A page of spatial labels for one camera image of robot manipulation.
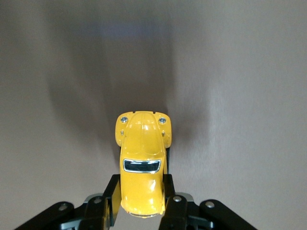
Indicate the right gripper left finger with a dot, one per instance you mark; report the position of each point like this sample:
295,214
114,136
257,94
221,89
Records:
96,210

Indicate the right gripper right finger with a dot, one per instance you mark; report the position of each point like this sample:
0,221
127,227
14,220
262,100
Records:
182,213

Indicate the yellow beetle toy car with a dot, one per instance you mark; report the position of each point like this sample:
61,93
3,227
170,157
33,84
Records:
142,153

